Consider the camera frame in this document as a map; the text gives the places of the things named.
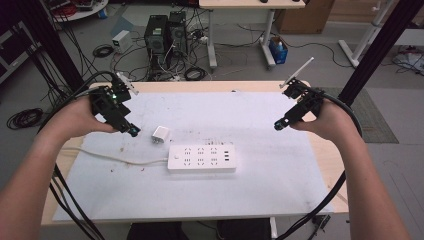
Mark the round white table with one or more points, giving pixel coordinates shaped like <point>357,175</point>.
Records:
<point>83,11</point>

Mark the white box device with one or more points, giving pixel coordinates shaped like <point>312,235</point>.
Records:
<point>121,40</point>

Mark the small black computer tower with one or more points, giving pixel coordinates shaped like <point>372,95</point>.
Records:
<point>178,33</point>

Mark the white charger plug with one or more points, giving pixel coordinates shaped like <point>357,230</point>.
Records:
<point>160,135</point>

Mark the black frame post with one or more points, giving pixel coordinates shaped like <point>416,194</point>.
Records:
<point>380,46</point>
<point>55,46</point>

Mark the large black computer tower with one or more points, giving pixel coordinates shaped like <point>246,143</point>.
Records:
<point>156,40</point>

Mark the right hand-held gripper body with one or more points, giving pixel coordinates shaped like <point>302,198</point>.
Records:
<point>305,103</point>

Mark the wooden desk with white legs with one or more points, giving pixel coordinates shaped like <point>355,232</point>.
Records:
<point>250,4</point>

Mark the white power strip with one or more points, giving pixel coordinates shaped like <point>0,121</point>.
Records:
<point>201,158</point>

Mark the cardboard box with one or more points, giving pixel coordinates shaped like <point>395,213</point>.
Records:
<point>305,16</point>

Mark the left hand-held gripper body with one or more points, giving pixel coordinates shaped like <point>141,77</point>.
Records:
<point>110,106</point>

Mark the person's left hand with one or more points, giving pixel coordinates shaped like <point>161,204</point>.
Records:
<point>75,118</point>

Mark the white table leg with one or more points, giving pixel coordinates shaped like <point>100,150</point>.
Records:
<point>273,228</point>

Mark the black equipment case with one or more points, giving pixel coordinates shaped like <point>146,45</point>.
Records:
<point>13,50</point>

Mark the black floor bracket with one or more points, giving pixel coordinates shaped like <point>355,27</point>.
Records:
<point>320,221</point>

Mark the white metal stand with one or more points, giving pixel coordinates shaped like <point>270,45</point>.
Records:
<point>365,36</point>

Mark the white table mat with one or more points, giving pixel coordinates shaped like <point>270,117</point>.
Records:
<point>206,193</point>

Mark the person's right hand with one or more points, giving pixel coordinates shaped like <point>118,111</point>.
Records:
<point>333,123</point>

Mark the grey floor mat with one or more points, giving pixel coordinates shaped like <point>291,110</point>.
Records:
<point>373,116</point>

